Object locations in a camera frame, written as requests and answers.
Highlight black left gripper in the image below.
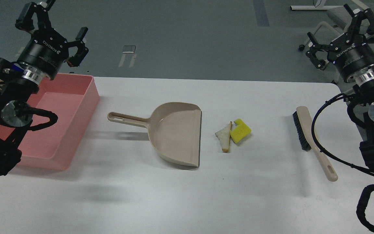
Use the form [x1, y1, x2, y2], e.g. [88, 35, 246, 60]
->
[15, 0, 89, 80]

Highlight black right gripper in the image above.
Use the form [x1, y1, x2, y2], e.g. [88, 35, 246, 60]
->
[305, 4, 374, 83]

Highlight beige hand brush black bristles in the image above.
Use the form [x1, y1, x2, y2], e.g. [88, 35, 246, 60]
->
[292, 106, 338, 182]

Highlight yellow sponge piece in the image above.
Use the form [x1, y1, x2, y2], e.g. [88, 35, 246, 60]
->
[230, 119, 251, 144]

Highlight beige plastic dustpan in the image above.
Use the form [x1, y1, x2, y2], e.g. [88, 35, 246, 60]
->
[107, 102, 202, 167]

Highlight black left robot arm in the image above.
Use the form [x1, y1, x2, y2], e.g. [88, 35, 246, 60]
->
[0, 0, 89, 176]

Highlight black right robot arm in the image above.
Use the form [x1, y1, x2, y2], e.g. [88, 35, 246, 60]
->
[306, 4, 374, 233]

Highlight pink plastic bin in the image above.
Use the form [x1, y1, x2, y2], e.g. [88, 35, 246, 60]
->
[17, 73, 100, 171]

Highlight white desk base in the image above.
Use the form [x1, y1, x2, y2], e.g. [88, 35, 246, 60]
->
[289, 0, 342, 11]

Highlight grey white office chair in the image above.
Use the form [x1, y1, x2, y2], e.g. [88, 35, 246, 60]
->
[299, 0, 374, 65]

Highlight metal floor socket plate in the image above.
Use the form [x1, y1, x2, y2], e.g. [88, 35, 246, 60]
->
[122, 45, 136, 54]

